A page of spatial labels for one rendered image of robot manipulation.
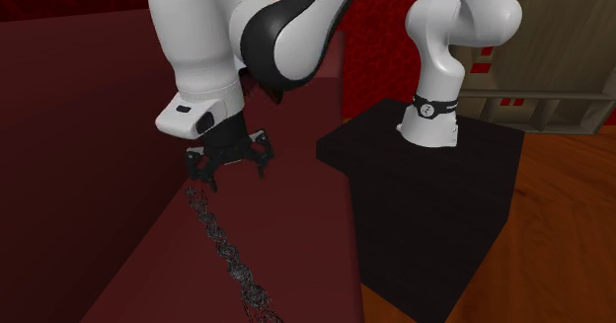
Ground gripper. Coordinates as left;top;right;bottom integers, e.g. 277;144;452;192
185;110;276;194

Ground dark red sofa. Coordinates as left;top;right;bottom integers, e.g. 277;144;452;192
0;7;365;323

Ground black robot stand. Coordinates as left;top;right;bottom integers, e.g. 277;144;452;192
315;97;526;323

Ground grey-brown shelf unit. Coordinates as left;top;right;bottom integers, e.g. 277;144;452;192
448;0;616;136

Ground dark grey twisted rope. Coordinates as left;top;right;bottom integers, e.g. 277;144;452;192
184;187;286;323

